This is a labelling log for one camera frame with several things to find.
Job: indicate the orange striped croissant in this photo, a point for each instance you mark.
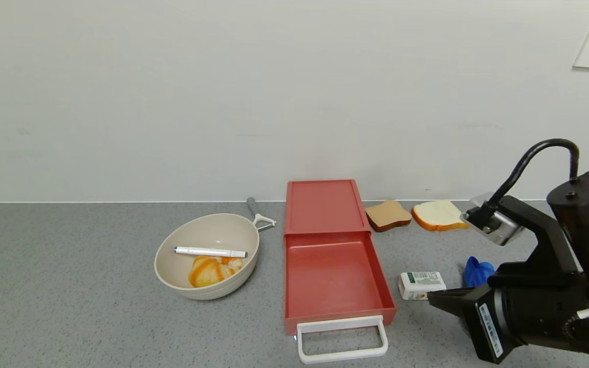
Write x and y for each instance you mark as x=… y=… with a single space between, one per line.
x=207 y=273

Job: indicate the white bread slice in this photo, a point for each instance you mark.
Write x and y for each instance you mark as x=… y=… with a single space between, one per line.
x=437 y=214

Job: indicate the white marker pen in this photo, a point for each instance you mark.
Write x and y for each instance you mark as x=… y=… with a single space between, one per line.
x=207 y=251

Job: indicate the beige ribbed bowl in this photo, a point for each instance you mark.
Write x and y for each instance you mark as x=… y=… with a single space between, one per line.
x=207 y=232

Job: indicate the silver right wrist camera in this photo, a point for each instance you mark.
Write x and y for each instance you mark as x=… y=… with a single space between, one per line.
x=499 y=225

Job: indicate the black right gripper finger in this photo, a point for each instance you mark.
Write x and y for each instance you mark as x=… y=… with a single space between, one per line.
x=453 y=302

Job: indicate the blue cloth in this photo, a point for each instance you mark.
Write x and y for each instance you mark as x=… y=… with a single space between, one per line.
x=478 y=273

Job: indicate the small white printed box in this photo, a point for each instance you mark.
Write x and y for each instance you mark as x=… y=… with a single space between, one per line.
x=417 y=283

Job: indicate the brown toast slice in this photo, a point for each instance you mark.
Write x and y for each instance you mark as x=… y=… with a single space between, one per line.
x=386 y=214

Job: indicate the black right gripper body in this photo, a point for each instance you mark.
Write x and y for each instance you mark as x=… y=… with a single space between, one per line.
x=488 y=327

